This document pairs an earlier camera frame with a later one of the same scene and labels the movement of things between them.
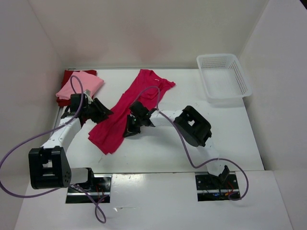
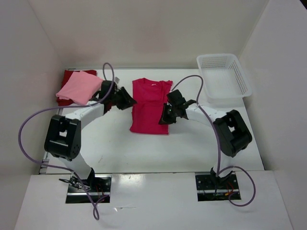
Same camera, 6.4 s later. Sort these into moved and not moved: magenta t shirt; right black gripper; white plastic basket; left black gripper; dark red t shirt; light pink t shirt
Moved: magenta t shirt; left black gripper; right black gripper
Not moved: light pink t shirt; white plastic basket; dark red t shirt
